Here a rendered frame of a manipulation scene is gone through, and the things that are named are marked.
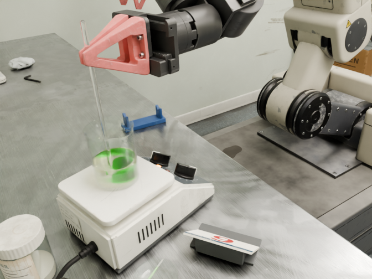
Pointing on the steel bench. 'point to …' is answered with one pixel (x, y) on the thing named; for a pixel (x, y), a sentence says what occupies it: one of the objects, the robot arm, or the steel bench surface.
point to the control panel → (180, 177)
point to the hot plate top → (112, 218)
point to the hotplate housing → (134, 223)
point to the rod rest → (148, 119)
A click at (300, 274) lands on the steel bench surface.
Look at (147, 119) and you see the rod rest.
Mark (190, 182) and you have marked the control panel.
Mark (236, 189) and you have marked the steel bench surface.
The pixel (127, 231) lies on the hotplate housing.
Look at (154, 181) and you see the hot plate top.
